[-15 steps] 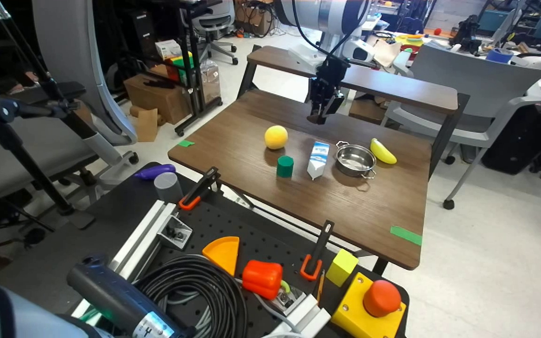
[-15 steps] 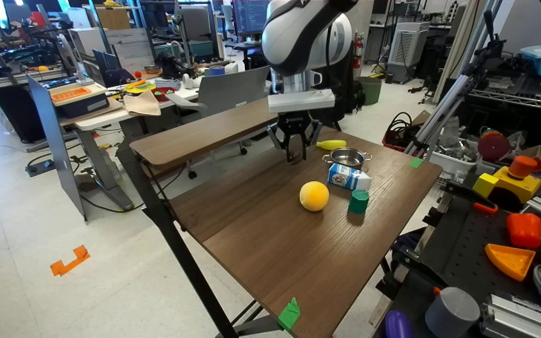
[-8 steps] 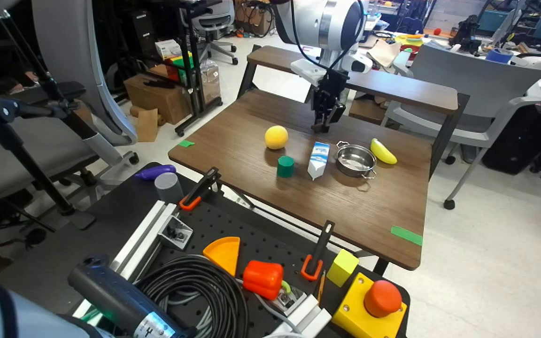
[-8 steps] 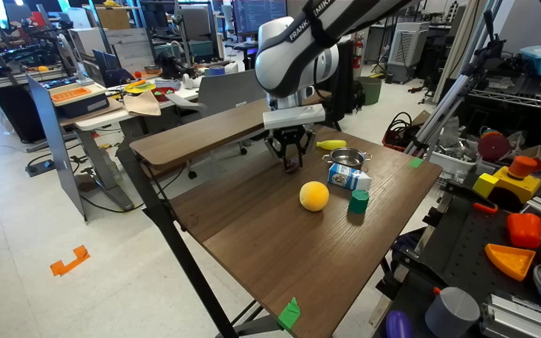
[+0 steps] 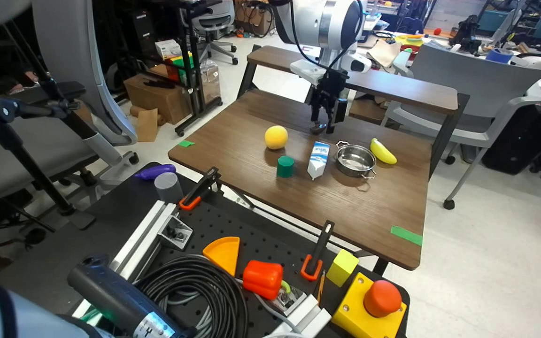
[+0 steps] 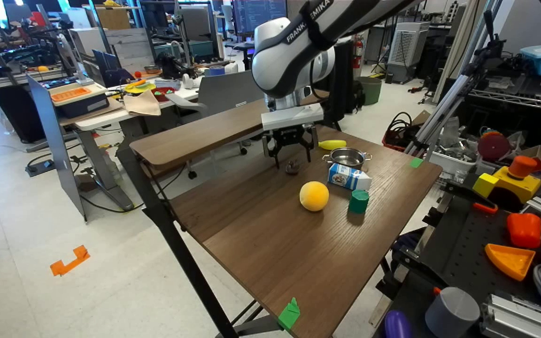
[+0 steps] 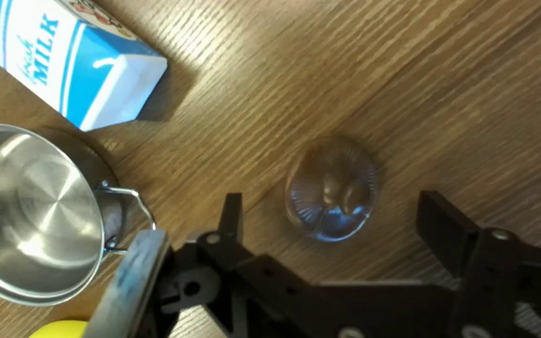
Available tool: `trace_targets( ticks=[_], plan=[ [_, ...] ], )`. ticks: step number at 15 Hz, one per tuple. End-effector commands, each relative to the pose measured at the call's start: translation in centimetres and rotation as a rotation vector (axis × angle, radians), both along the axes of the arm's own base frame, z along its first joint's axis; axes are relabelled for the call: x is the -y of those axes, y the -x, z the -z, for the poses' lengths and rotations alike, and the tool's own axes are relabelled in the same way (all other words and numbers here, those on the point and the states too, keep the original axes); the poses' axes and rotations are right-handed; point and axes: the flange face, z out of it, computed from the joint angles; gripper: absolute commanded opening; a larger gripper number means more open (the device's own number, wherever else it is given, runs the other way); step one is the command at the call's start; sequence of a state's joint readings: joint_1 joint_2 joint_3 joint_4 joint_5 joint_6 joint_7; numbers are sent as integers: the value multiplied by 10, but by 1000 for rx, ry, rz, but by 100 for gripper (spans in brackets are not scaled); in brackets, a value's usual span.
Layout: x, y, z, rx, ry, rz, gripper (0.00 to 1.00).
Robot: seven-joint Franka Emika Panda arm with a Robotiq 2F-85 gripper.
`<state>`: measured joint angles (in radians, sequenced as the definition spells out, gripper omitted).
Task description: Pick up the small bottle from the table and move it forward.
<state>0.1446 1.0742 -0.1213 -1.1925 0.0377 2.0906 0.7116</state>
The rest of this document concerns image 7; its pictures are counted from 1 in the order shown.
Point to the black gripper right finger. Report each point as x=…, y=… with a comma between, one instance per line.
x=447, y=230

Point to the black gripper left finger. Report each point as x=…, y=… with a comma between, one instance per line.
x=231, y=216

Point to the clear glass cup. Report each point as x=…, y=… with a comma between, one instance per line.
x=331, y=188

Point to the small steel pot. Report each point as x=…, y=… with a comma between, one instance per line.
x=32, y=213

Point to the yellow toy banana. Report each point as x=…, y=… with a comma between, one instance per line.
x=60, y=329

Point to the blue white milk carton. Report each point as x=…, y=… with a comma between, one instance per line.
x=51, y=57

